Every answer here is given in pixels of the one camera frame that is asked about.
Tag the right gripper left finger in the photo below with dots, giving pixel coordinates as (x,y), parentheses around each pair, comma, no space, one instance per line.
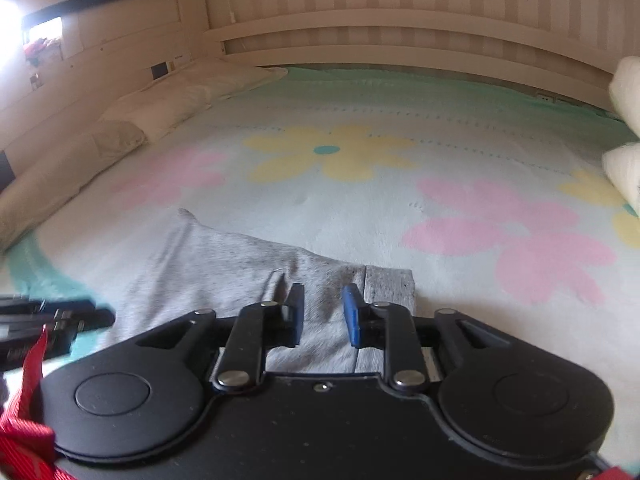
(231,352)

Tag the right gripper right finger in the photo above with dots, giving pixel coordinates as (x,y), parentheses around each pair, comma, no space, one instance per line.
(402,337)

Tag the grey sweatpants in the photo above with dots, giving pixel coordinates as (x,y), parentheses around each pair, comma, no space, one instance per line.
(198,267)

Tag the floral bed blanket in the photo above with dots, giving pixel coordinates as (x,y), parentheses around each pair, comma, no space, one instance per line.
(497,203)

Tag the beige pillow near headboard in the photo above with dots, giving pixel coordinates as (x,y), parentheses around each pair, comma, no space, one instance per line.
(161,106)

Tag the cream wooden headboard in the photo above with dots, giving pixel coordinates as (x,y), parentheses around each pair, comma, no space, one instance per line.
(63,62)

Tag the white leaf print upper pillow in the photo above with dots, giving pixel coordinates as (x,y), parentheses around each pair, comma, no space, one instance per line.
(624,91)

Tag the beige pillow near camera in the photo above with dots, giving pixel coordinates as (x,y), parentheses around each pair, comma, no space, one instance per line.
(60,175)

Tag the cream wooden bed rail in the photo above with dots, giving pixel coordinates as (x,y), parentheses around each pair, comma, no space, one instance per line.
(379,37)

